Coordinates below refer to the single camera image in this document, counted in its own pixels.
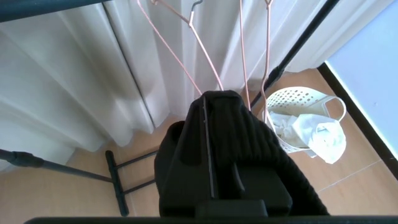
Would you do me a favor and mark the white laundry basket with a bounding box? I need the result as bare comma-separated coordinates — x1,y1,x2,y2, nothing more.
262,86,348,155

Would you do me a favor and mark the black clothes rack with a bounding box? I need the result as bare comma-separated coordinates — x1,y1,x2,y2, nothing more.
0,0,341,218

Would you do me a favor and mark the white garment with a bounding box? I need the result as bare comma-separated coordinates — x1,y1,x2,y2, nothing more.
269,110,348,165

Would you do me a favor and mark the pink clothes hanger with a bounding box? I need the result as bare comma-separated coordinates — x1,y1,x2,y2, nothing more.
238,0,274,124
136,0,224,96

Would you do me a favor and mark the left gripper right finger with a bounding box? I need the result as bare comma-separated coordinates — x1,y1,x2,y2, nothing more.
216,163,293,218

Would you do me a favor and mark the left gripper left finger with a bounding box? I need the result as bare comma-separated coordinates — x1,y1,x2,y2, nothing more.
159,95,216,218

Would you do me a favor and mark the black garment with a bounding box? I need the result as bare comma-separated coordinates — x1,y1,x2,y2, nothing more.
154,89,330,218

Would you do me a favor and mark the beige curtain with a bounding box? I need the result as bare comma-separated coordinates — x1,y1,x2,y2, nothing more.
0,0,392,172

